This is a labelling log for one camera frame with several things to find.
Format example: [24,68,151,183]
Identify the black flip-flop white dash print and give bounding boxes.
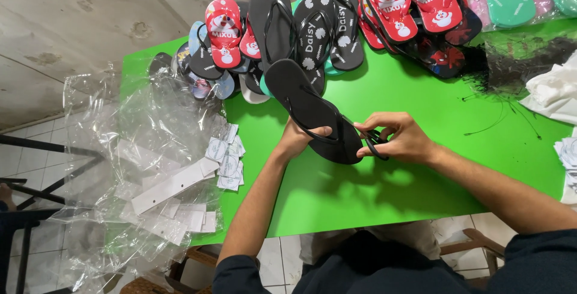
[189,23,226,81]

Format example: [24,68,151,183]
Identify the person's dark shirt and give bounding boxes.
[212,228,577,294]

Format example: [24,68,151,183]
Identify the person's right hand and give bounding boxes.
[354,111,441,164]

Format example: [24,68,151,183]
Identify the plain black flip-flop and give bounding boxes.
[249,0,297,75]
[264,59,364,165]

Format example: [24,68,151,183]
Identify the black plastic hook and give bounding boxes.
[361,129,389,161]

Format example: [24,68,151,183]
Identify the pile of white card headers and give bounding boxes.
[115,138,220,246]

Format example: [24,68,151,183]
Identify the black flip-flop white flower print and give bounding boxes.
[293,0,338,96]
[316,0,365,72]

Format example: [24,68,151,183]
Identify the black metal frame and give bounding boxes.
[0,134,105,294]

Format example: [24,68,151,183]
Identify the light blue flip-flop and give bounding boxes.
[188,20,236,100]

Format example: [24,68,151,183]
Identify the black flip-flop red spider print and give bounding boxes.
[444,8,483,46]
[403,33,467,80]

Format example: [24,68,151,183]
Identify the person's left hand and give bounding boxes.
[274,117,334,162]

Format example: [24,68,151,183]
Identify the dark grey flip-flop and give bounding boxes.
[149,52,175,77]

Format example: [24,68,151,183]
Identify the heap of clear plastic bags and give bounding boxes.
[47,62,228,292]

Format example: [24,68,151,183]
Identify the pile of round-print white tags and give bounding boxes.
[205,123,247,192]

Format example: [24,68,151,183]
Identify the heap of black plastic ties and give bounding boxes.
[461,33,577,141]

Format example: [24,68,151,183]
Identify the stack of white paper tags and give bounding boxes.
[553,127,577,205]

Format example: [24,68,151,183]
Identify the dark cartoon print flip-flop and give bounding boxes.
[176,42,213,101]

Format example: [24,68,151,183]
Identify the white plastic bag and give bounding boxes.
[518,52,577,126]

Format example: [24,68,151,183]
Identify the person's beige trousers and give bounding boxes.
[299,220,443,266]

